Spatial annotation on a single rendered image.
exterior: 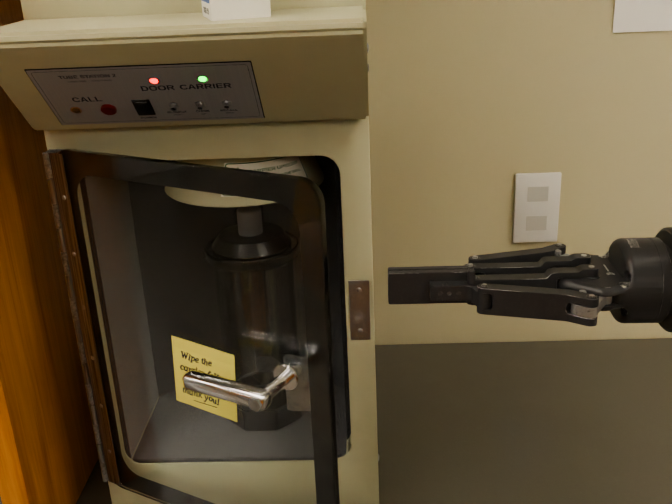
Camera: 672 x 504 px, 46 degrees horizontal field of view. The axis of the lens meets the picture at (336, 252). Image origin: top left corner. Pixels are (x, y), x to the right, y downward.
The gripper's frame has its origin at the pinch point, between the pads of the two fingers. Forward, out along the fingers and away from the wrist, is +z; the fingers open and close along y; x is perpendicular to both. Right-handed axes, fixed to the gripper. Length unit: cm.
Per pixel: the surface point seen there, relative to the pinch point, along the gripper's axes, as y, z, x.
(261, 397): 6.4, 14.6, 7.3
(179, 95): -4.9, 21.5, -16.6
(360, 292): -11.2, 6.2, 5.7
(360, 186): -11.3, 5.9, -5.9
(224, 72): -2.7, 16.9, -18.8
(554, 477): -16.6, -16.9, 33.8
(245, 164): -14.0, 17.7, -7.7
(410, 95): -54, -1, -7
